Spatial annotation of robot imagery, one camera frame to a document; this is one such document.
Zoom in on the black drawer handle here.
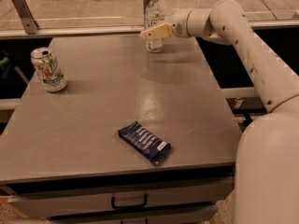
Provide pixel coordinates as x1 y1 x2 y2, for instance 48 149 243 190
110 194 148 210

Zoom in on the clear plastic water bottle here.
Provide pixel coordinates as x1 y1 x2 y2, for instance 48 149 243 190
145 0 164 53

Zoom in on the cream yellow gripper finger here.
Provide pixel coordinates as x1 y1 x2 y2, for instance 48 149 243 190
140 22 172 40

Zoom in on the left metal bracket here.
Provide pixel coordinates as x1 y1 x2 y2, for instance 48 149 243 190
11 0 39 35

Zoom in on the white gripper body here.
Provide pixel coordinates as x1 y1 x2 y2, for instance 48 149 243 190
170 8 192 38

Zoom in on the grey upper drawer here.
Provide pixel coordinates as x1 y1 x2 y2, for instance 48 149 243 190
8 176 234 217

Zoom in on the black floor cable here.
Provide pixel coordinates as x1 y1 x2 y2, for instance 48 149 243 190
256 0 278 21

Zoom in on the grey lower drawer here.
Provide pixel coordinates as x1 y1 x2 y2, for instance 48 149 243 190
50 205 218 224

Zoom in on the metal rail frame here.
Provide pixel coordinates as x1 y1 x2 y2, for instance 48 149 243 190
0 19 299 40

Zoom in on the grey drawer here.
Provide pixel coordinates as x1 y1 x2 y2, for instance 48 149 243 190
50 205 218 224
8 176 234 217

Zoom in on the dark blue snack bar wrapper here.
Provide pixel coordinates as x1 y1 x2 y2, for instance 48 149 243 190
118 121 171 165

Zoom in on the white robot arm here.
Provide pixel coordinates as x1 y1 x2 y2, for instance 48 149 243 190
140 0 299 224

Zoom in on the white green soda can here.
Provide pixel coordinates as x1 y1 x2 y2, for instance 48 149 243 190
31 47 67 92

